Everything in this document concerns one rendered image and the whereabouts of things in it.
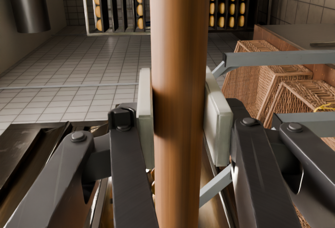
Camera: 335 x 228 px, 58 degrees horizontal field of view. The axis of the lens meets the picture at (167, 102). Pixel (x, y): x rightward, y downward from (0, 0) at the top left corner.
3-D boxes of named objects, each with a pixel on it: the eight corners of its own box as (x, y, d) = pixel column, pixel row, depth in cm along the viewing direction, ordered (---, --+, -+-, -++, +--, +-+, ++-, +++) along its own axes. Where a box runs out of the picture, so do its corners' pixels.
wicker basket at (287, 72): (294, 173, 136) (234, 176, 135) (255, 116, 187) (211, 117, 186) (315, 71, 116) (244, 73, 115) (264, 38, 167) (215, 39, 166)
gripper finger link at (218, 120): (217, 113, 14) (234, 113, 14) (197, 65, 20) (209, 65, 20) (214, 168, 15) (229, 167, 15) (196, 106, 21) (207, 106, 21)
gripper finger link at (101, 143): (138, 182, 13) (67, 185, 13) (141, 124, 17) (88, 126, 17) (136, 152, 12) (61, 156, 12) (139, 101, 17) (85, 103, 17)
